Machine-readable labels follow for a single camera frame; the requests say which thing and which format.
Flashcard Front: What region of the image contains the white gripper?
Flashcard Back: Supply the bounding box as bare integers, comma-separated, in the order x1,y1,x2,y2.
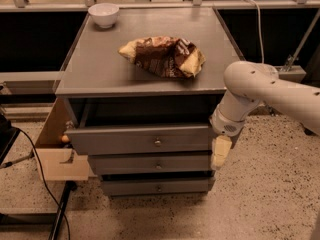
209,106,244,170

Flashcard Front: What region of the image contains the grey top drawer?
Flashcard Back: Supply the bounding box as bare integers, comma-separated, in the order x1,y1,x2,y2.
66,124,213,155

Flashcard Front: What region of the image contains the grey drawer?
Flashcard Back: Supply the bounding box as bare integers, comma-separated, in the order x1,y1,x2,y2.
66,124,213,155
101,177,214,197
88,151,211,175

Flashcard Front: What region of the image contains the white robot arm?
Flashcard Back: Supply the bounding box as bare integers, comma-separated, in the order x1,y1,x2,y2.
210,61,320,170

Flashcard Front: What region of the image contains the grey drawer cabinet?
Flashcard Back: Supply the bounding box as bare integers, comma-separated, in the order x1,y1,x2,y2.
56,8,239,196

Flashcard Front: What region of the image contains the grey bottom drawer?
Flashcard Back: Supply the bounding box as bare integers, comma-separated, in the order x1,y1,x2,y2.
101,177,214,197

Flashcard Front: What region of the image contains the grey middle drawer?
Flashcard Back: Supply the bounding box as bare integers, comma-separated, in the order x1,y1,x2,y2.
88,151,211,175

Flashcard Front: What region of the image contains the wooden open box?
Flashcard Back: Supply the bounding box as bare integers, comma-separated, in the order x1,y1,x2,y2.
35,98,90,181

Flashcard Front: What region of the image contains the brown yellow chip bag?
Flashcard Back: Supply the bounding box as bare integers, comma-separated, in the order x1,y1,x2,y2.
118,36,206,78

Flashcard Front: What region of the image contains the small orange ball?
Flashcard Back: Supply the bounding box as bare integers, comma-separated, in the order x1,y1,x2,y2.
61,135,70,143

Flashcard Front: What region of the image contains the black floor stand bar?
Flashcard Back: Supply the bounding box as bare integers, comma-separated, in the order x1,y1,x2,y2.
48,181,77,240

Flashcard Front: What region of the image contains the white ceramic bowl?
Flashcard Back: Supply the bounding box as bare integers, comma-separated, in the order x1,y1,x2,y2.
88,3,120,28

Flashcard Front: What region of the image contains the black object at left edge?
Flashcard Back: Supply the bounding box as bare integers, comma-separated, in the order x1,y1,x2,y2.
0,114,20,164

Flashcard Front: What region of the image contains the white cable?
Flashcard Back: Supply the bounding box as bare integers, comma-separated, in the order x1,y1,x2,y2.
242,0,266,65

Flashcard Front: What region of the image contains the metal railing frame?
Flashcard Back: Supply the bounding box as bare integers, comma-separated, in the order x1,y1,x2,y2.
0,0,320,96

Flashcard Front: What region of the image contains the black cable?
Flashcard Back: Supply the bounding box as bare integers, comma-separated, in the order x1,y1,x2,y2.
14,127,72,240

